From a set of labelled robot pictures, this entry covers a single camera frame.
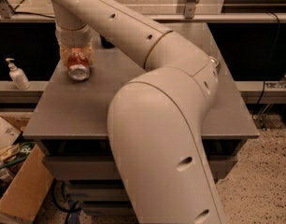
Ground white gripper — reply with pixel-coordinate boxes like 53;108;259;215
55;25;93;67

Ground red coke can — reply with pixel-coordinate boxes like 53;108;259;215
66;49;90;81

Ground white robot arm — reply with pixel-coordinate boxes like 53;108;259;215
51;0;226;224

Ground blue pepsi can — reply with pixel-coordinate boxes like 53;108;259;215
100;35;114;49

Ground silver green 7up can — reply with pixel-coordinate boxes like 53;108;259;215
209;56;221;74

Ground white pump dispenser bottle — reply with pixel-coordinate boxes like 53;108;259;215
6;58;31;90

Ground grey drawer cabinet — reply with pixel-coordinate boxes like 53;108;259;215
22;22;260;217

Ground white paper package in box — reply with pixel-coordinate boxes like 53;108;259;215
0;117;21;150

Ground middle grey drawer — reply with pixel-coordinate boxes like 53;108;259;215
67;185;129;202

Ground brown cardboard box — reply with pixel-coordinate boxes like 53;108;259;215
0;115;55;224

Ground bottom grey drawer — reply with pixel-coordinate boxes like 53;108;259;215
82;202;135;217

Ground black cable on rail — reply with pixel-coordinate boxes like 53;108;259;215
0;10;57;19

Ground black floor cables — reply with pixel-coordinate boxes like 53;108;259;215
50;180;83;224

